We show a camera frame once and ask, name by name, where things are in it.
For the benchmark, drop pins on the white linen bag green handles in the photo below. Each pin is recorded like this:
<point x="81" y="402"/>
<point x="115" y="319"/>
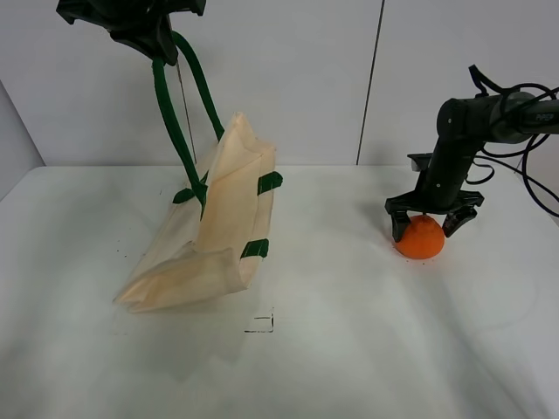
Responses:
<point x="216" y="231"/>

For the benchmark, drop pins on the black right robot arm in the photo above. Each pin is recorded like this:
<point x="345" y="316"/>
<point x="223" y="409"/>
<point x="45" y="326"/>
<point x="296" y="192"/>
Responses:
<point x="464" y="126"/>

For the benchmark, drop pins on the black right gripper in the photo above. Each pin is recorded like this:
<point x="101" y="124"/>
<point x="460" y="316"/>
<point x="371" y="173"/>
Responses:
<point x="458" y="210"/>

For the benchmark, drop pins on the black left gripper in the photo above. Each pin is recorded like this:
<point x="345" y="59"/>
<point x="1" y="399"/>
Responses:
<point x="138" y="23"/>

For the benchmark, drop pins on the orange fruit with stem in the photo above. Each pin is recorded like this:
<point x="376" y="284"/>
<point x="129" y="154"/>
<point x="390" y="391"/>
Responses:
<point x="422" y="239"/>

